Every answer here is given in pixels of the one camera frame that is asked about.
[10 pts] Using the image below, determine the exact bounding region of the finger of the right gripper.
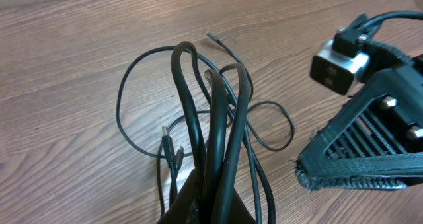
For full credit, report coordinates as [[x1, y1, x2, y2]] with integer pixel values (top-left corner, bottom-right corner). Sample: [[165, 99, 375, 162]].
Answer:
[[295, 65, 422, 190]]

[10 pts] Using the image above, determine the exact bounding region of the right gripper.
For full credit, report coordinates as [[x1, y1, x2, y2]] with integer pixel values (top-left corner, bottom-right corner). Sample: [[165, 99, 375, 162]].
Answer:
[[360, 40, 422, 85]]

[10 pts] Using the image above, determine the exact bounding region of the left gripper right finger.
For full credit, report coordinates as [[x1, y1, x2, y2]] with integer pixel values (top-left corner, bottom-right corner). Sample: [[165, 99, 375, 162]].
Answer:
[[233, 190, 256, 224]]

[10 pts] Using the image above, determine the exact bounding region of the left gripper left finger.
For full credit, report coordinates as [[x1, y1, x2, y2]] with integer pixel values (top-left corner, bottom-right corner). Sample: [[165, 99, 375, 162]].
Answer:
[[157, 170, 201, 224]]

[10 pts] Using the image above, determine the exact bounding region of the separated black cable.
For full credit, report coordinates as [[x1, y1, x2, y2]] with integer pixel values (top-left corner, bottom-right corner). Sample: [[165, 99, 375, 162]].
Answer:
[[115, 30, 295, 159]]

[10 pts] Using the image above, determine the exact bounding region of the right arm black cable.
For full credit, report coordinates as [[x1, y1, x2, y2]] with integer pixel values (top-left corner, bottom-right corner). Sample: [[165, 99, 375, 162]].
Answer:
[[332, 10, 423, 58]]

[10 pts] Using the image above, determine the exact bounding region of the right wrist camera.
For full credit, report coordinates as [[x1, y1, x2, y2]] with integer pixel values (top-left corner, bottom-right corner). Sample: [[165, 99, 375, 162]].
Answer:
[[310, 39, 371, 95]]

